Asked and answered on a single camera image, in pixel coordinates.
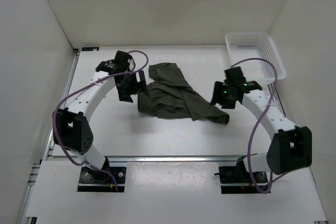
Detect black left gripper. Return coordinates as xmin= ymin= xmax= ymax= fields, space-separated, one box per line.
xmin=117 ymin=70 xmax=150 ymax=103

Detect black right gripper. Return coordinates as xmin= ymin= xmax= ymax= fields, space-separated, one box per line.
xmin=209 ymin=81 xmax=237 ymax=110

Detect olive green shorts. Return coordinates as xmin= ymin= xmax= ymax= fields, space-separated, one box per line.
xmin=138 ymin=62 xmax=229 ymax=124

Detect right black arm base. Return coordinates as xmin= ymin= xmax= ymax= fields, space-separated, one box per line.
xmin=214 ymin=156 xmax=272 ymax=194

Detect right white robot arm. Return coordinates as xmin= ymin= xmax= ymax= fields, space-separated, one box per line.
xmin=211 ymin=81 xmax=312 ymax=182

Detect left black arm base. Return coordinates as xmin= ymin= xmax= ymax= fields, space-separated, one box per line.
xmin=77 ymin=166 xmax=127 ymax=193

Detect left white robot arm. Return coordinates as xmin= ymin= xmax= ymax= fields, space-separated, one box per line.
xmin=52 ymin=51 xmax=149 ymax=182

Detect white perforated plastic basket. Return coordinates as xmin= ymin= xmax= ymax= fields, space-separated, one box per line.
xmin=225 ymin=31 xmax=287 ymax=85

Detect black corner label plate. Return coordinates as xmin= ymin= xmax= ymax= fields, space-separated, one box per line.
xmin=81 ymin=47 xmax=100 ymax=51

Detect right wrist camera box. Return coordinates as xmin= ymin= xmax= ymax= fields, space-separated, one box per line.
xmin=224 ymin=67 xmax=246 ymax=86

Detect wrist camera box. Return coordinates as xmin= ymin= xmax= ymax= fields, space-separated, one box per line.
xmin=224 ymin=67 xmax=246 ymax=86
xmin=112 ymin=50 xmax=136 ymax=71

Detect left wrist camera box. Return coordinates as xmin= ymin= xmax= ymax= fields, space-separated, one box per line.
xmin=112 ymin=50 xmax=136 ymax=71

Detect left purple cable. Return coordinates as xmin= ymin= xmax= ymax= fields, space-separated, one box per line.
xmin=51 ymin=50 xmax=150 ymax=190

